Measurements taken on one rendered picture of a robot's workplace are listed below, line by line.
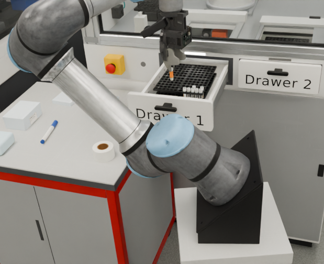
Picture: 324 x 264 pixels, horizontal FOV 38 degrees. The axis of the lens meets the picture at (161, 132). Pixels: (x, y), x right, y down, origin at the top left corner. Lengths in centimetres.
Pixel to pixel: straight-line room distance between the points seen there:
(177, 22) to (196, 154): 53
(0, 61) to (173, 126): 113
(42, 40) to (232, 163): 53
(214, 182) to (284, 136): 80
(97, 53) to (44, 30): 88
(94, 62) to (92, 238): 73
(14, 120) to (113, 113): 66
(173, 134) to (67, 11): 36
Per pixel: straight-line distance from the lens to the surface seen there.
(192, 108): 150
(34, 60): 117
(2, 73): 208
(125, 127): 120
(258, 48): 174
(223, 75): 172
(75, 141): 166
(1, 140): 168
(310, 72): 174
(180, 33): 149
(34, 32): 109
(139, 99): 155
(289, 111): 184
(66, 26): 109
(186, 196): 137
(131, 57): 190
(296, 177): 201
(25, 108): 183
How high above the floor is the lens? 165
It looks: 33 degrees down
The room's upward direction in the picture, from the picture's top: 4 degrees counter-clockwise
